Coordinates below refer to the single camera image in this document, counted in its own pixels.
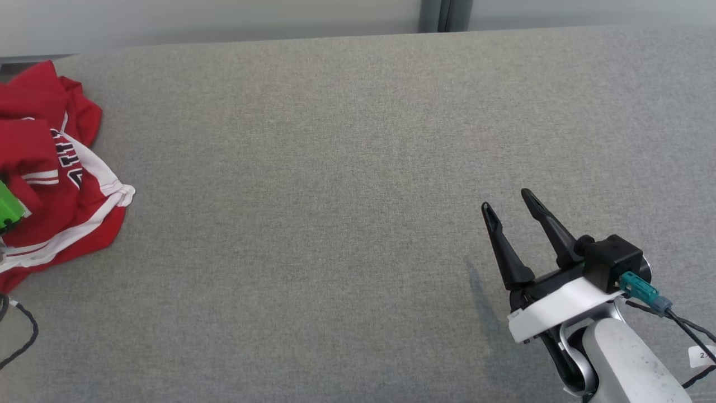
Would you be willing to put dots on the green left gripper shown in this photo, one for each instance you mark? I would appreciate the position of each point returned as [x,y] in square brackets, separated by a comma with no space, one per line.
[10,207]

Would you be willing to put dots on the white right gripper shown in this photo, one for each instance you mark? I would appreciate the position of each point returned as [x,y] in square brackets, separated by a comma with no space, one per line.
[559,305]

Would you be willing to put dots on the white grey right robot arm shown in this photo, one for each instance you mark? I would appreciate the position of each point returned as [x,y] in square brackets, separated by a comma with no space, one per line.
[626,358]

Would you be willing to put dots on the red white basketball shorts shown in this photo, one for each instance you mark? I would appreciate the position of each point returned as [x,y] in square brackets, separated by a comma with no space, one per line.
[84,224]

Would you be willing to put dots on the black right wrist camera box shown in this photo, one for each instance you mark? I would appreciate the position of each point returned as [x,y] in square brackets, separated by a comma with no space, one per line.
[612,260]

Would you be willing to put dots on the teal right camera connector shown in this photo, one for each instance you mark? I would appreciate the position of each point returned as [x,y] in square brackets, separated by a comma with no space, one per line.
[640,290]

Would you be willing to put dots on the grey metal frame post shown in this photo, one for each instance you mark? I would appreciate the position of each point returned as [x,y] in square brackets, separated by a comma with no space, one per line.
[444,14]

